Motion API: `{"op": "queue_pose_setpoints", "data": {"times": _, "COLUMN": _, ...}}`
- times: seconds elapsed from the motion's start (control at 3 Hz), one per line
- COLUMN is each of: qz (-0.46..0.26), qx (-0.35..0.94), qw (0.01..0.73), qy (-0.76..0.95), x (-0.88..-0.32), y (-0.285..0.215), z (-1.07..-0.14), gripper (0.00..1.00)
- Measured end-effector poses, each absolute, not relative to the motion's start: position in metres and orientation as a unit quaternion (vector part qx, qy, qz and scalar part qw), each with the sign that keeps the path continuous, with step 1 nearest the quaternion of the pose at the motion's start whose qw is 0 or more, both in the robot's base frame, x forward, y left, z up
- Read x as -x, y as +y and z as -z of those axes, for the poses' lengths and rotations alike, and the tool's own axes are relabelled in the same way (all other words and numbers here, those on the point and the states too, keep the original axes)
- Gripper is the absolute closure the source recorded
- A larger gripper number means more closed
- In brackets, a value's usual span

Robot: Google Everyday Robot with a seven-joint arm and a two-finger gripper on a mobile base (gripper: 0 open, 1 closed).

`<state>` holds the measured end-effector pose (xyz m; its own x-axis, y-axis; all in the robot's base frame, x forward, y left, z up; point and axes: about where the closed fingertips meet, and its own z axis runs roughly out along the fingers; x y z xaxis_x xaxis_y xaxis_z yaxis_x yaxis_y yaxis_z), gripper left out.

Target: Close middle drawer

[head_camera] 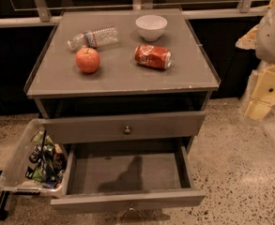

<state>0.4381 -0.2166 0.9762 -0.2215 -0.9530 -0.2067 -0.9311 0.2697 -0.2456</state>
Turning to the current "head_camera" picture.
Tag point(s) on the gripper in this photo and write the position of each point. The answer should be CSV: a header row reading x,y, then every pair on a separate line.
x,y
272,37

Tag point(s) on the grey drawer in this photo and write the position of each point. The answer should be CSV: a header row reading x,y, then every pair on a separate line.
x,y
116,176
124,127

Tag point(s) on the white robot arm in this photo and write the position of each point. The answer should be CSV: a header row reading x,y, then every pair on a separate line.
x,y
261,38

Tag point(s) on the grey wooden drawer cabinet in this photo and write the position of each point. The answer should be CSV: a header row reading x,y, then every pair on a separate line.
x,y
58,77

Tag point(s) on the grey top drawer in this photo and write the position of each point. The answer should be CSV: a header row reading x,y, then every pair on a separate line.
x,y
124,127

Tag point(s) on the red soda can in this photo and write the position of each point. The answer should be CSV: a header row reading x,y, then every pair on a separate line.
x,y
153,56

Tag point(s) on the white ceramic bowl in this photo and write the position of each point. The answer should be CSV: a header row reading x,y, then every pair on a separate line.
x,y
151,27

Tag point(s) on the clear plastic water bottle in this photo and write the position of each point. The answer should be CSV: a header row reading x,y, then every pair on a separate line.
x,y
94,38

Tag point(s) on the red apple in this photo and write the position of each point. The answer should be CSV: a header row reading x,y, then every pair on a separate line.
x,y
87,60

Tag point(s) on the snack packets in bin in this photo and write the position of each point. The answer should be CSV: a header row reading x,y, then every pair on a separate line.
x,y
50,163

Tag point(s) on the clear plastic storage bin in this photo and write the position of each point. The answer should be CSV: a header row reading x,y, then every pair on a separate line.
x,y
13,177

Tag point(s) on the metal railing frame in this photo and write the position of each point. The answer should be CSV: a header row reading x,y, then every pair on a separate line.
x,y
137,3

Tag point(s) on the bottom drawer metal handle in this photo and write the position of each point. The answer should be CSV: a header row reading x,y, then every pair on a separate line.
x,y
133,215

